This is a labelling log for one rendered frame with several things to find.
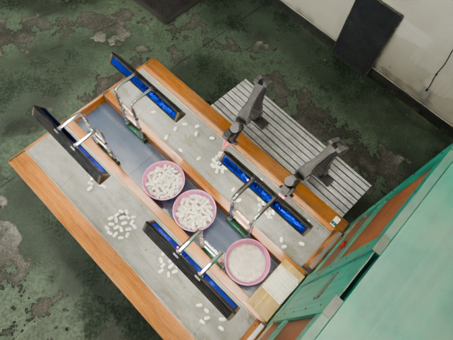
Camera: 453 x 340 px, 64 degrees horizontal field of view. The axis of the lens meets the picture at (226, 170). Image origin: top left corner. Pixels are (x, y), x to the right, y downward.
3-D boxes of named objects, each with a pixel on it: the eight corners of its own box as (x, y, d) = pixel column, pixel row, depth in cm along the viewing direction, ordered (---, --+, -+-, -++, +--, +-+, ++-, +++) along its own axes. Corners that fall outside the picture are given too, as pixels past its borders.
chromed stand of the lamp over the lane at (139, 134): (146, 110, 258) (135, 68, 218) (165, 127, 253) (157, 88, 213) (125, 126, 252) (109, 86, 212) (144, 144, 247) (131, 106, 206)
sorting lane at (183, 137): (141, 69, 268) (141, 67, 266) (336, 239, 221) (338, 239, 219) (109, 92, 258) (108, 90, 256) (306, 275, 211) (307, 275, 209)
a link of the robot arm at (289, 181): (290, 190, 204) (306, 177, 199) (281, 179, 207) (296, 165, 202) (297, 189, 214) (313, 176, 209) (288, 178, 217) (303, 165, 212)
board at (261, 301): (284, 258, 210) (284, 258, 209) (305, 276, 206) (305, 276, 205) (246, 301, 199) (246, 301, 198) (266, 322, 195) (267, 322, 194)
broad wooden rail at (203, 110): (157, 73, 284) (154, 57, 267) (340, 231, 237) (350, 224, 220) (145, 81, 280) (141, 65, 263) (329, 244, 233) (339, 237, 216)
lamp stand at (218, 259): (201, 244, 220) (199, 224, 180) (224, 268, 215) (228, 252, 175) (178, 267, 214) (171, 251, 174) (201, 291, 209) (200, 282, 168)
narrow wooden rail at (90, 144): (75, 125, 253) (69, 116, 243) (267, 319, 206) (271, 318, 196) (69, 129, 251) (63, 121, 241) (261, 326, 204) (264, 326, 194)
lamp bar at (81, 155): (44, 107, 213) (39, 100, 207) (111, 176, 197) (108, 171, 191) (32, 115, 211) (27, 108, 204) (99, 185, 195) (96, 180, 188)
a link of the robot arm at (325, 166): (319, 176, 233) (341, 150, 205) (313, 168, 235) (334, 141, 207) (326, 172, 235) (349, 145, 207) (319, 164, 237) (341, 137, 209)
